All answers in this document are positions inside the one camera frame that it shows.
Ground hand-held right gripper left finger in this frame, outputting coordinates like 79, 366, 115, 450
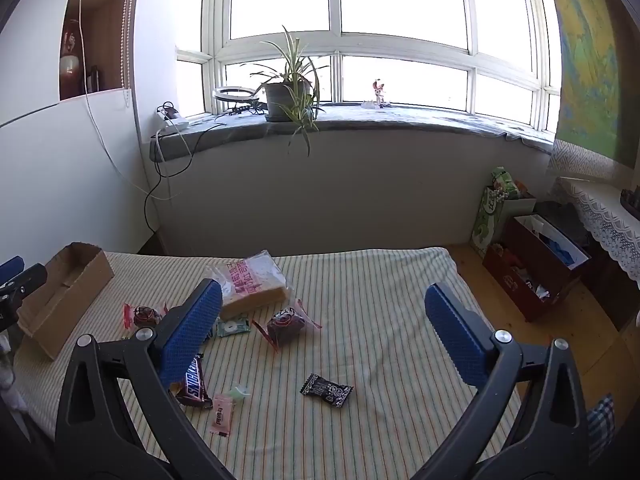
54, 277, 236, 480

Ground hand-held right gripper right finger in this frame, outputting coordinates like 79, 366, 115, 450
410, 282, 591, 480

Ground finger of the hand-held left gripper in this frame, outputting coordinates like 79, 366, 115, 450
0, 255, 26, 286
0, 262, 48, 311

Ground green white snack packet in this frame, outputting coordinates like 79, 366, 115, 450
216, 313, 252, 339

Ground red dark candy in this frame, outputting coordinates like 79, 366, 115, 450
122, 302, 166, 332
251, 306, 323, 355

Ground brown chocolate bar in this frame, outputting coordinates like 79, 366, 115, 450
172, 352, 215, 409

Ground brown cardboard box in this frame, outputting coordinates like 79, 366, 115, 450
16, 241, 116, 361

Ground white pink packet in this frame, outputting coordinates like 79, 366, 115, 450
204, 250, 292, 322

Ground pink candy packet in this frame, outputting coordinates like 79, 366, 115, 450
209, 394, 236, 437

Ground black snack packet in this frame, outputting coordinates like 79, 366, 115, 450
299, 373, 355, 410

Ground person's left forearm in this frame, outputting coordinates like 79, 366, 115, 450
0, 332, 21, 413

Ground dark red storage box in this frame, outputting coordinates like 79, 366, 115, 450
501, 214, 594, 307
481, 242, 552, 322

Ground white cabinet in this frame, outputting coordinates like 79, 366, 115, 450
0, 0, 153, 266

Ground green printed bag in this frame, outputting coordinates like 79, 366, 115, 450
471, 166, 537, 259

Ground blue plaid cloth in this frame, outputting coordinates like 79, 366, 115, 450
586, 393, 617, 467

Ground white lace tablecloth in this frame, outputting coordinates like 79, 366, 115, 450
547, 139, 640, 286

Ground red white vase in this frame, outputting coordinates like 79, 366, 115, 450
60, 20, 82, 97

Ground white power strip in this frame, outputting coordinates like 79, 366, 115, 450
156, 105, 192, 134

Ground potted spider plant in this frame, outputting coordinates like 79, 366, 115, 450
250, 25, 331, 158

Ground wooden shelf niche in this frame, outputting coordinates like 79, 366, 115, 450
59, 0, 142, 102

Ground small toy figurine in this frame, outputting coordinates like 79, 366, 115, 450
362, 79, 392, 110

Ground black cable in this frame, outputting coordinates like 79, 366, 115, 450
144, 121, 227, 235

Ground white cable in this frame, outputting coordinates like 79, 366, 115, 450
75, 0, 193, 202

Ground white ring light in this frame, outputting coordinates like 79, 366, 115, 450
212, 85, 262, 115

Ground wall map poster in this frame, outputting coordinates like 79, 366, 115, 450
542, 0, 640, 167

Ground white window frame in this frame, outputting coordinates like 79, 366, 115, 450
175, 0, 563, 133

